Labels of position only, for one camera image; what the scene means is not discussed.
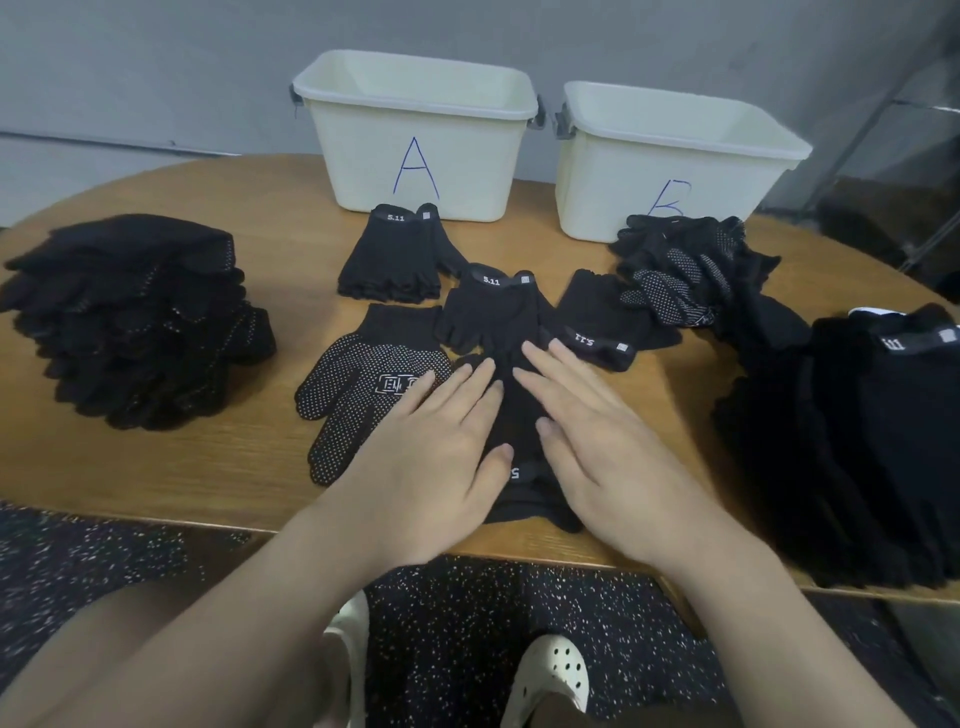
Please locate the person's left hand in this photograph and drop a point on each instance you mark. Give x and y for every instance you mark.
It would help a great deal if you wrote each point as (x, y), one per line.
(420, 480)

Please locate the person's right hand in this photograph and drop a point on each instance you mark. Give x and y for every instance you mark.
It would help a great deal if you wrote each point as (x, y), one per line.
(630, 480)

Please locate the pile of black gloves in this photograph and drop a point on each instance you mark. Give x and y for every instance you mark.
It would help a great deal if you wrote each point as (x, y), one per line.
(705, 278)
(53, 345)

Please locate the stack of black gloves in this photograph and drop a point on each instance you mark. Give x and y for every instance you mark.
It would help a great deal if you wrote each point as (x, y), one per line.
(30, 293)

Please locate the person's right forearm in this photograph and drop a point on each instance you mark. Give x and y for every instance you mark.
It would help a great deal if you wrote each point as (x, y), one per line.
(795, 645)

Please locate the person's left forearm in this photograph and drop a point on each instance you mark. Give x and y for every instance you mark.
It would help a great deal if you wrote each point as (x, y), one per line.
(180, 630)

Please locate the white plastic bin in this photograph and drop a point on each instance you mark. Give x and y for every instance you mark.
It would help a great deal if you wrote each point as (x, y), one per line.
(345, 165)
(600, 188)

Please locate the person's right white shoe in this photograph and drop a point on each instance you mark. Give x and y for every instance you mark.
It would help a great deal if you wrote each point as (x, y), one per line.
(548, 668)

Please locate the person's left leg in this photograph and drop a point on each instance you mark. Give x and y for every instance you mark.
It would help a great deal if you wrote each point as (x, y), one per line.
(285, 690)

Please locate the metal rack frame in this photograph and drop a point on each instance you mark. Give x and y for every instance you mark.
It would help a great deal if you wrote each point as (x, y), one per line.
(900, 195)

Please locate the person's white shoe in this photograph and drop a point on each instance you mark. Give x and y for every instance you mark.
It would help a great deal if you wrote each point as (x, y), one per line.
(348, 645)
(548, 668)

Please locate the person's left white shoe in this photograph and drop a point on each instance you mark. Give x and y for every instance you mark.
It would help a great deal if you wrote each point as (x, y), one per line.
(348, 645)

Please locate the grey wall pipe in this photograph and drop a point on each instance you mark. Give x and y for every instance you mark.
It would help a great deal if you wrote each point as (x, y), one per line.
(120, 143)

